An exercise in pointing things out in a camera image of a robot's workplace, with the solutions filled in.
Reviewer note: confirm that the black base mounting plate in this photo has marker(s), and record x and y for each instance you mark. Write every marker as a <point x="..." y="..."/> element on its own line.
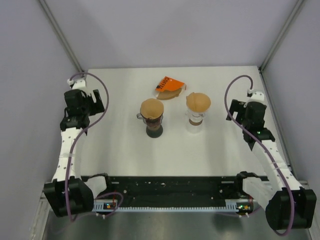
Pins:
<point x="174" y="191"/>

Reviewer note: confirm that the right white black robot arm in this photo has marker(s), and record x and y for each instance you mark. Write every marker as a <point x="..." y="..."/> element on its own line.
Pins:
<point x="287" y="204"/>

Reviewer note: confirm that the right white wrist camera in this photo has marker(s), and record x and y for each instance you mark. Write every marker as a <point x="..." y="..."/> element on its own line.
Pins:
<point x="255" y="96"/>

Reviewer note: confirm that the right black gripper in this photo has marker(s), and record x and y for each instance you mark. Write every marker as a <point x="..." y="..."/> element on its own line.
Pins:
<point x="237" y="106"/>

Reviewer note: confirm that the clear glass with brown band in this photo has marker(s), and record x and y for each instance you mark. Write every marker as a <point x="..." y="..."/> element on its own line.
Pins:
<point x="194" y="127"/>

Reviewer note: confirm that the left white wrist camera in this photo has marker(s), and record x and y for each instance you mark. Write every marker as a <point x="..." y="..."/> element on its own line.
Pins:
<point x="78" y="84"/>

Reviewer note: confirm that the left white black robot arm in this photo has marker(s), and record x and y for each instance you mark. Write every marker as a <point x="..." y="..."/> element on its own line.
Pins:
<point x="67" y="193"/>

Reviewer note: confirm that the brown paper coffee filter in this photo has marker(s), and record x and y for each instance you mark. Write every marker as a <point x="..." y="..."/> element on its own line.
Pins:
<point x="151" y="108"/>

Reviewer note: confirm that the clear glass cup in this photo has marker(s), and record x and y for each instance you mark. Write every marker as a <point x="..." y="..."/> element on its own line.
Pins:
<point x="195" y="116"/>

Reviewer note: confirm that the clear plastic coffee dripper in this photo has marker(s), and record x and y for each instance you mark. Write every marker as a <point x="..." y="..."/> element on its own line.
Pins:
<point x="150" y="122"/>

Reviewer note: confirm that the orange coffee filter package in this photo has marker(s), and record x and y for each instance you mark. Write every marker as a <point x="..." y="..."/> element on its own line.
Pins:
<point x="170" y="84"/>

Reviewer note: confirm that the brown paper filter stack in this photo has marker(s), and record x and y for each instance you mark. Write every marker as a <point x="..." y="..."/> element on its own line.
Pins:
<point x="167" y="95"/>

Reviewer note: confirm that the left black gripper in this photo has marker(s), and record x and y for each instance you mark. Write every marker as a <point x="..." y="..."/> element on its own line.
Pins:
<point x="97" y="107"/>

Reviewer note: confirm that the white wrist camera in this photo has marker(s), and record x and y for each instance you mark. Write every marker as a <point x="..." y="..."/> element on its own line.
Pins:
<point x="78" y="84"/>
<point x="255" y="96"/>

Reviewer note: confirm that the grey slotted cable duct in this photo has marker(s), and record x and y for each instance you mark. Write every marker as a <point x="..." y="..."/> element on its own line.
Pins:
<point x="230" y="206"/>

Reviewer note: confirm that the glass carafe with red rim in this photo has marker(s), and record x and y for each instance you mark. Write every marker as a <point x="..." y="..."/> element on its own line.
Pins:
<point x="154" y="129"/>

